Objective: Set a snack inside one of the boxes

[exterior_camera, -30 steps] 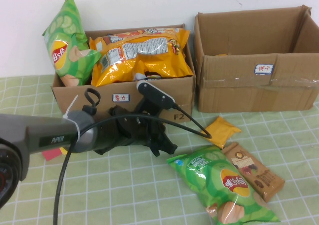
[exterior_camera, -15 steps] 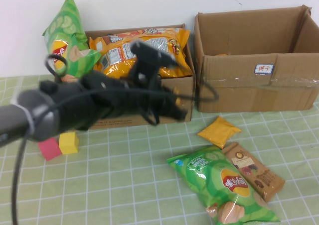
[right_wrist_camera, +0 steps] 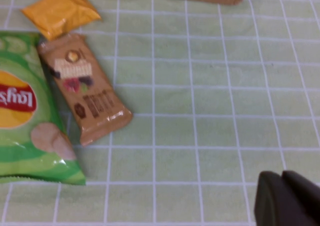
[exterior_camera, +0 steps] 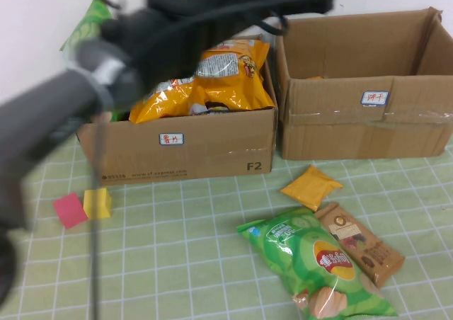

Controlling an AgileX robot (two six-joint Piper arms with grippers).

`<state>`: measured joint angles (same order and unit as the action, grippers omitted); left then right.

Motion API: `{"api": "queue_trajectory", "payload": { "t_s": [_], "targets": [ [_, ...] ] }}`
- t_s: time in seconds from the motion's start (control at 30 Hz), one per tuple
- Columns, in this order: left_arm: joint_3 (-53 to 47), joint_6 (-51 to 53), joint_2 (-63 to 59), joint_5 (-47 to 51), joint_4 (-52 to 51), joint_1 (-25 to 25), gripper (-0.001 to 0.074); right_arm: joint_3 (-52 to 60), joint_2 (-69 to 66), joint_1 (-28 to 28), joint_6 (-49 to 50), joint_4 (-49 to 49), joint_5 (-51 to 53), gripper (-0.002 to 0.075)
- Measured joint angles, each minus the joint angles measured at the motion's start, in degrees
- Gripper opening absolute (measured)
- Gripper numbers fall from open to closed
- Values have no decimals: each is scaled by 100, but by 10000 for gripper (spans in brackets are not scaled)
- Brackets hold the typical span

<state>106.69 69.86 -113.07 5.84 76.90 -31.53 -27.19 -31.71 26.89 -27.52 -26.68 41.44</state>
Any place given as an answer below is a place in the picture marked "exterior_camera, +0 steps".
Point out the orange snack packet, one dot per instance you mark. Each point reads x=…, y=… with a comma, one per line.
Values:
x=311, y=189
x=314, y=77

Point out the brown snack bar packet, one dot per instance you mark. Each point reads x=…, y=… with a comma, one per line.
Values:
x=371, y=252

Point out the green chips bag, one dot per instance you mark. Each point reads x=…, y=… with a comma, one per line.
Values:
x=83, y=26
x=301, y=260

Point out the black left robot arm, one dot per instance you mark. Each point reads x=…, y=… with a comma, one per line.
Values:
x=42, y=121

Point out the white label with red writing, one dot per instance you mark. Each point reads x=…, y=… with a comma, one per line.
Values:
x=172, y=139
x=374, y=98

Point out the large orange chips bag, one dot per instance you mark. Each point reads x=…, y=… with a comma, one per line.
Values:
x=230, y=86

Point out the taped plain cardboard box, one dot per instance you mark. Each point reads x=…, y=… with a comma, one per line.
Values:
x=336, y=132

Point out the cardboard box with F2 print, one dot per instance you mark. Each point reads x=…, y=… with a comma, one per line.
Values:
x=212, y=146

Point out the green chips bag, crumpled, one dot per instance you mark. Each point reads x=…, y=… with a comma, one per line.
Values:
x=83, y=26

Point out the yellow foam cube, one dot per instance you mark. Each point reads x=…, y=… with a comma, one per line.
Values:
x=102, y=203

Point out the green checked tablecloth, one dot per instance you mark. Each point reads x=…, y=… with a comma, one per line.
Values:
x=177, y=263

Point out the pink foam cube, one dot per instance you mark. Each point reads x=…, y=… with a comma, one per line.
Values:
x=70, y=210

